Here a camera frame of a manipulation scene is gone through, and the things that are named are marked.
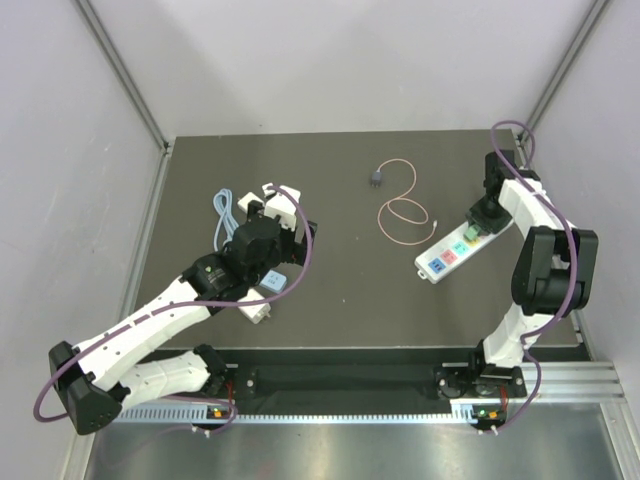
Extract light green plug adapter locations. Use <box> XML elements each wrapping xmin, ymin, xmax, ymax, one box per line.
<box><xmin>463</xmin><ymin>225</ymin><xmax>482</xmax><ymax>244</ymax></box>

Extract white cube socket adapter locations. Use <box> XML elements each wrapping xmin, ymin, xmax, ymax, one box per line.
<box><xmin>238</xmin><ymin>289</ymin><xmax>271</xmax><ymax>325</ymax></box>

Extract small white USB charger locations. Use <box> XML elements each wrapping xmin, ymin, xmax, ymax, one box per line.
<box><xmin>237</xmin><ymin>192</ymin><xmax>264</xmax><ymax>213</ymax></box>

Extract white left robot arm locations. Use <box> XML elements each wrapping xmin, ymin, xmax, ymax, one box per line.
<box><xmin>45</xmin><ymin>214</ymin><xmax>317</xmax><ymax>435</ymax></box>

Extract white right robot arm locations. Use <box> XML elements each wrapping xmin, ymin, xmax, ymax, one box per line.
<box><xmin>463</xmin><ymin>150</ymin><xmax>599</xmax><ymax>396</ymax></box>

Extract blue power strip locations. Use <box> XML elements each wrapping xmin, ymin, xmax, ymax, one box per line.
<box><xmin>259</xmin><ymin>270</ymin><xmax>288</xmax><ymax>294</ymax></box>

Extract white multicolour power strip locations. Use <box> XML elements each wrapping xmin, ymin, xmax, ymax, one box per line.
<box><xmin>414</xmin><ymin>220</ymin><xmax>514</xmax><ymax>284</ymax></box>

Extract dark grey USB charger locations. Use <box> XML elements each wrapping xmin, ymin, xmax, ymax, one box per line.
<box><xmin>370</xmin><ymin>170</ymin><xmax>382</xmax><ymax>188</ymax></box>

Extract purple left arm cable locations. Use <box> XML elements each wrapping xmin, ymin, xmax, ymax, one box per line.
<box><xmin>32</xmin><ymin>183</ymin><xmax>317</xmax><ymax>422</ymax></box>

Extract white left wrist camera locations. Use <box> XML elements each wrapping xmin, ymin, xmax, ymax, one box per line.
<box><xmin>262</xmin><ymin>183</ymin><xmax>297</xmax><ymax>231</ymax></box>

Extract light blue coiled cable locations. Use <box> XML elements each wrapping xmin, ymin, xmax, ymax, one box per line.
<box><xmin>212</xmin><ymin>187</ymin><xmax>239</xmax><ymax>251</ymax></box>

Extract pink charging cable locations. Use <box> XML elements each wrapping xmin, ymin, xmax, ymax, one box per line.
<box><xmin>376</xmin><ymin>158</ymin><xmax>441</xmax><ymax>246</ymax></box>

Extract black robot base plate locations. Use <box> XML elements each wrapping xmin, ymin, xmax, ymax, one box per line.
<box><xmin>219</xmin><ymin>348</ymin><xmax>527</xmax><ymax>416</ymax></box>

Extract white slotted cable duct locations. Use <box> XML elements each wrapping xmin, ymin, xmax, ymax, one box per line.
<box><xmin>112</xmin><ymin>403</ymin><xmax>506</xmax><ymax>425</ymax></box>

